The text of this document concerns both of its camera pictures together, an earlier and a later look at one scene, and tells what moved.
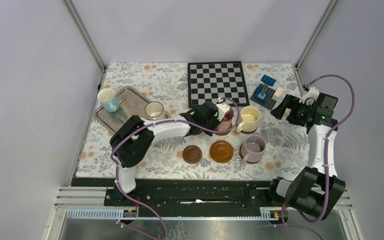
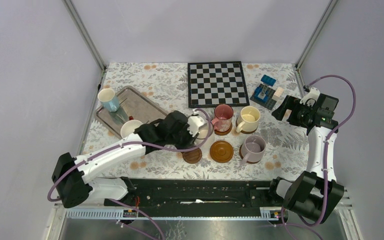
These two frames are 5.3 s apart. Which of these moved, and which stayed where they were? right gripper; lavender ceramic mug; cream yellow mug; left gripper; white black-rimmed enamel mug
Moved: left gripper; white black-rimmed enamel mug
Stayed: lavender ceramic mug; cream yellow mug; right gripper
